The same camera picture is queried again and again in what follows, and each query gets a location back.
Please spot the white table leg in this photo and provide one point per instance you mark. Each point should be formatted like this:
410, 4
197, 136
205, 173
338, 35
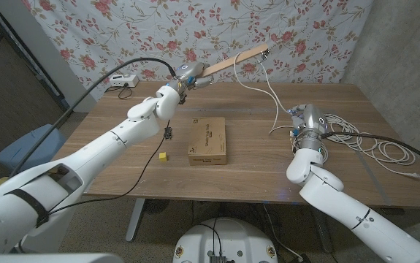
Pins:
136, 219

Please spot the black floor adapter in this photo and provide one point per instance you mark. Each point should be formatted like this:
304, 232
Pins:
302, 258

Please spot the white robot torso base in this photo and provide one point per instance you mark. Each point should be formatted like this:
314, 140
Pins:
226, 237

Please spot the floral print backdrop cloth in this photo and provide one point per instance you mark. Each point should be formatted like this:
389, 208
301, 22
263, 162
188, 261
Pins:
304, 29

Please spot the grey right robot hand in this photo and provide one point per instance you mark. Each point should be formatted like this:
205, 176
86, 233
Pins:
310, 120

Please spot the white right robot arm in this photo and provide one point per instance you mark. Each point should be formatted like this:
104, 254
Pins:
341, 204

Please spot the black round floor fan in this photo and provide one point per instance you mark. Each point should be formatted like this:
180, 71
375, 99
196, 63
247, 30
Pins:
156, 206

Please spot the long wooden clip hanger board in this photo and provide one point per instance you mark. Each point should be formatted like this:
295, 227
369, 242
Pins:
231, 63

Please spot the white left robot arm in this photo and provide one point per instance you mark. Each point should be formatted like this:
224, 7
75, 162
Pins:
85, 157

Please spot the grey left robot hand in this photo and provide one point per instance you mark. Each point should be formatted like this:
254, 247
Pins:
193, 75

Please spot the grey table leg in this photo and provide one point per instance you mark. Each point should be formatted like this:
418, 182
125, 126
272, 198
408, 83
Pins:
326, 241

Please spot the brown cardboard package box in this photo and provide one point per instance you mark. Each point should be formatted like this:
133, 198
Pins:
207, 153

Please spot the small yellow block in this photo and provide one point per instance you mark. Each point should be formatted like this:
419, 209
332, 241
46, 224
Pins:
163, 157

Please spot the white power strip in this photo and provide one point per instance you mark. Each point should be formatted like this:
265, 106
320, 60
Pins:
123, 80

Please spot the blue padded stool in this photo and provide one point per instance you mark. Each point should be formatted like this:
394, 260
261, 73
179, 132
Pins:
49, 146

